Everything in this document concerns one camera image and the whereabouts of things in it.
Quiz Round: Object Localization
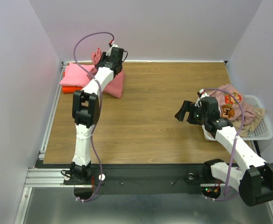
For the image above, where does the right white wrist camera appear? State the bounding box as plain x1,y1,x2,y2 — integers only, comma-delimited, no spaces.
195,89,209,107

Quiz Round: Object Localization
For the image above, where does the mauve pixel print t shirt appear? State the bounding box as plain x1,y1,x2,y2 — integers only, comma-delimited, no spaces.
208,84,256,125

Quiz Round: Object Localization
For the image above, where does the folded pink t shirt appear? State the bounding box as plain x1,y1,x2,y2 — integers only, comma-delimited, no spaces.
60,63,91,87

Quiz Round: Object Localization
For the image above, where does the white plastic laundry basket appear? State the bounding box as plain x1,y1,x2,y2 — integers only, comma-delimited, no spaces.
202,94,273,141

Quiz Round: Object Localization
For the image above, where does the beige t shirt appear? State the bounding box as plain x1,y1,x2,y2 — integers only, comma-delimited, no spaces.
239,108,266,138

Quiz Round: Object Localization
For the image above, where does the dusty rose t shirt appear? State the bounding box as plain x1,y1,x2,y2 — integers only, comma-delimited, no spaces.
87,48,125,98

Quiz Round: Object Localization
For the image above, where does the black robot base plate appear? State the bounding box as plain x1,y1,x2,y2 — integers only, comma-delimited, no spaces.
62,164,224,197

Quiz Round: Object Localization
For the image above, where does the folded orange t shirt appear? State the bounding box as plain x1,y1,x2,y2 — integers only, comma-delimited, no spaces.
60,71,85,94

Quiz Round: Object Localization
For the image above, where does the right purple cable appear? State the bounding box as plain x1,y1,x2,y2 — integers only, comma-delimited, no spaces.
201,87,245,202

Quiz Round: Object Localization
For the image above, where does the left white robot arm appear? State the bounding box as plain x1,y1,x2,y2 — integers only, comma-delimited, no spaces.
70,44,125,184

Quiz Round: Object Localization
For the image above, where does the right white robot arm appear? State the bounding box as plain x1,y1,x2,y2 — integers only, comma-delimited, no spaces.
175,97,273,207

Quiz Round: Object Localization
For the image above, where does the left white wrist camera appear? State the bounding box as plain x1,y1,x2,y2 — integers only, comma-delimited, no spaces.
109,40,119,48

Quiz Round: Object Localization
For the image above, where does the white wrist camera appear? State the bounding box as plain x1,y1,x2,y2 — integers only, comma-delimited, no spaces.
195,89,209,107
109,40,119,48

